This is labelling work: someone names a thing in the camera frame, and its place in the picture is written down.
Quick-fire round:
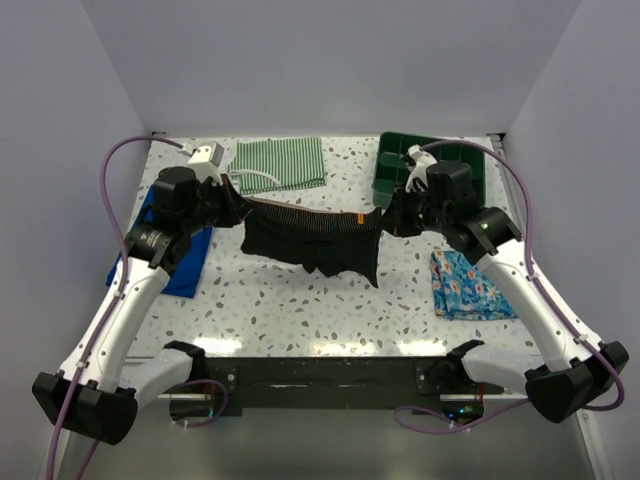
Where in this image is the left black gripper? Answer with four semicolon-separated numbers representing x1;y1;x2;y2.
182;173;253;235

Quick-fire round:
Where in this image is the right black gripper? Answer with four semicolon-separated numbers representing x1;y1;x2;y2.
377;182;451;238

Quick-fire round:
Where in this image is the black pinstriped underwear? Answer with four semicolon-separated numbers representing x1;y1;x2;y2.
241;200;382;287

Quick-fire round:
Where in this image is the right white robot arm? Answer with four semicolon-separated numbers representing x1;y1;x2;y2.
383;160;629;423

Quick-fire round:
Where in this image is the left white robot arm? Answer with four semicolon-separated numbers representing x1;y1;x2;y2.
32;167;251;445

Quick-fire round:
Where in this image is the green striped underwear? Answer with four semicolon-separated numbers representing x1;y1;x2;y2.
228;137;326;195

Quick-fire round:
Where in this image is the blue floral underwear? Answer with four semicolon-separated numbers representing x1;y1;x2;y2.
429;251;517;321

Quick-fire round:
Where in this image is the green divided storage bin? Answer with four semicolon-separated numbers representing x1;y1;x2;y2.
372;131;486;208

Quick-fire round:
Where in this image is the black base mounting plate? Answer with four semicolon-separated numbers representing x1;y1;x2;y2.
165;357;502;420

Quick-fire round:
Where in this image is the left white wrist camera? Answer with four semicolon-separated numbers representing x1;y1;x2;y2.
187;142;224;182

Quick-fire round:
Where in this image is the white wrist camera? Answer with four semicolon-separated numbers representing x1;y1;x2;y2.
187;142;224;182
405;145;437;193

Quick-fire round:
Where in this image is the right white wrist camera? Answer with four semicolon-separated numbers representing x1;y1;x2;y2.
405;145;437;193

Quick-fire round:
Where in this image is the aluminium frame rail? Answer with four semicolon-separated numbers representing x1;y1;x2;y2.
488;133;532;246

